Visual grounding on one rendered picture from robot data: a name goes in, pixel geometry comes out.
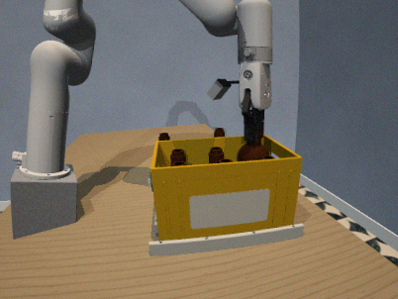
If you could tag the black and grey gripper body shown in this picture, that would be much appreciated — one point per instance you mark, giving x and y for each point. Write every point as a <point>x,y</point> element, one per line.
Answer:
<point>255,75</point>

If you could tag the yellow crate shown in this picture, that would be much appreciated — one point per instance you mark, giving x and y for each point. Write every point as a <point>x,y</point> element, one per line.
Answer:
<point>201,200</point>

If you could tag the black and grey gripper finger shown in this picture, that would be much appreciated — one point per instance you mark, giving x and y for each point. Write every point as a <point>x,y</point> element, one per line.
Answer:
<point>250,120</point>
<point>260,121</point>

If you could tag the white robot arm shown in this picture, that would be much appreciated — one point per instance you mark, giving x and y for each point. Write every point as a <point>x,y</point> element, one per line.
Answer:
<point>55,65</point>

